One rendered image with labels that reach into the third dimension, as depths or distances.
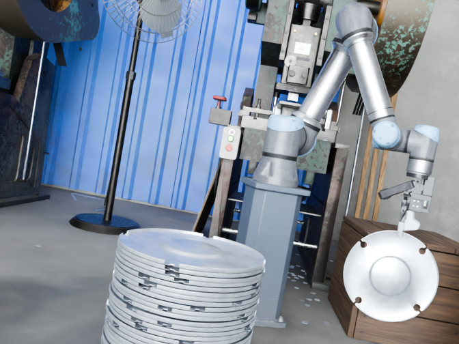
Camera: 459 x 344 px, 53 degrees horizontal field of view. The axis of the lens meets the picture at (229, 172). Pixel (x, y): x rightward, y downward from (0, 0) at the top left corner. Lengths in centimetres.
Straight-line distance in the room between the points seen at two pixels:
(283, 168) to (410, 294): 57
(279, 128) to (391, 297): 65
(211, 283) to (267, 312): 77
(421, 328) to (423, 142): 60
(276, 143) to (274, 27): 90
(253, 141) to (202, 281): 135
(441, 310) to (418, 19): 113
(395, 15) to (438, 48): 170
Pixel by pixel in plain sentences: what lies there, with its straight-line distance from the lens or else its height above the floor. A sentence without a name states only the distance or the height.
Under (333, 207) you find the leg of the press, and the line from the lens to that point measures 206.
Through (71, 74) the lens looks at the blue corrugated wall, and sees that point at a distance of 380.
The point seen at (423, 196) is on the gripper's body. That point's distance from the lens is 155.
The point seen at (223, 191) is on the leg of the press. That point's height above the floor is 35.
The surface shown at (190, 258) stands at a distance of 86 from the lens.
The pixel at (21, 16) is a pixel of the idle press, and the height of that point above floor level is 98.
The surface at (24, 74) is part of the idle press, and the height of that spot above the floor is 75.
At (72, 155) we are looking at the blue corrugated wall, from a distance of 375.
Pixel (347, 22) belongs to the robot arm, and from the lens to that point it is 153.
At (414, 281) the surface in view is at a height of 23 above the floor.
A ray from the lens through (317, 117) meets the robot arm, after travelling 163.
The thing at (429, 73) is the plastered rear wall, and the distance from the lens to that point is 371.
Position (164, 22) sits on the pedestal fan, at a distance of 255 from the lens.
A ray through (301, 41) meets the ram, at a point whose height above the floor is 109.
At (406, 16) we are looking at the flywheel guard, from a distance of 209.
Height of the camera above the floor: 54
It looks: 3 degrees down
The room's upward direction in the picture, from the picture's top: 10 degrees clockwise
